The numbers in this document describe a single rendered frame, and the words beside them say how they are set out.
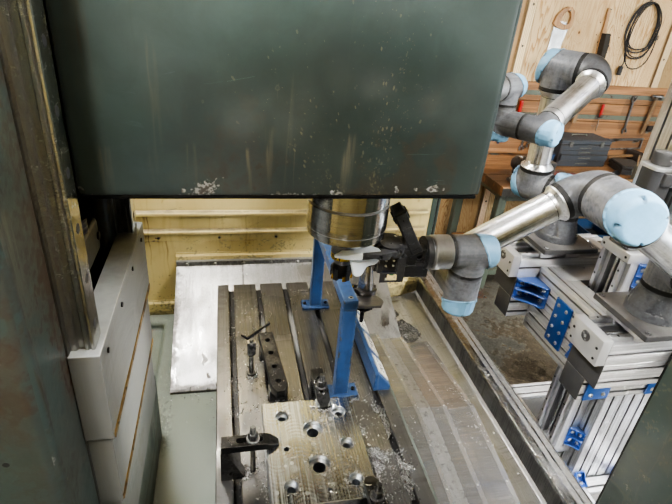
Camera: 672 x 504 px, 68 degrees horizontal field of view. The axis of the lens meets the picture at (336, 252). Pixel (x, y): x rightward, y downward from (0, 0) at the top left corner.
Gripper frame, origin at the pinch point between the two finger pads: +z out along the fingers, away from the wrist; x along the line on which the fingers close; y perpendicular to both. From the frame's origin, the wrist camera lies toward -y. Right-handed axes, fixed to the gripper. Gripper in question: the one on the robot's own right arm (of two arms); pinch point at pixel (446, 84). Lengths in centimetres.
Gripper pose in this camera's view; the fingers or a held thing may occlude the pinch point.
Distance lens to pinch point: 136.3
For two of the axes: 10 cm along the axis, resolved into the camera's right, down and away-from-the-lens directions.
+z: -7.5, 2.6, -6.1
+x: -6.6, -4.0, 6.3
